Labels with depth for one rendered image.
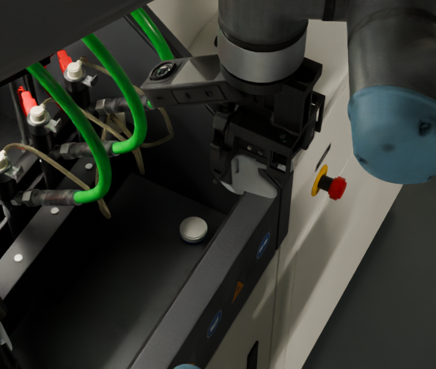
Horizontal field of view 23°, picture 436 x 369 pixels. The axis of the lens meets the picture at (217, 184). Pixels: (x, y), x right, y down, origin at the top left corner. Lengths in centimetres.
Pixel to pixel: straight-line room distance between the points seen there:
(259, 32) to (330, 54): 68
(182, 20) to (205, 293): 40
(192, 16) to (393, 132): 84
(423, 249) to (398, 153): 180
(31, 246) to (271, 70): 55
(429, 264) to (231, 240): 119
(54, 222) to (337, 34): 50
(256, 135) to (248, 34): 13
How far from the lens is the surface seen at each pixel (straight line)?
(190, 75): 97
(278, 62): 88
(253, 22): 85
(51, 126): 129
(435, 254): 253
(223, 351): 151
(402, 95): 73
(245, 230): 138
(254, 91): 91
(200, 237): 150
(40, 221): 137
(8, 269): 133
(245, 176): 103
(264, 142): 95
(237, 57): 88
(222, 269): 134
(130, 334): 144
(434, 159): 75
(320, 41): 155
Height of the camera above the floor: 210
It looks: 54 degrees down
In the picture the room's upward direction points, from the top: straight up
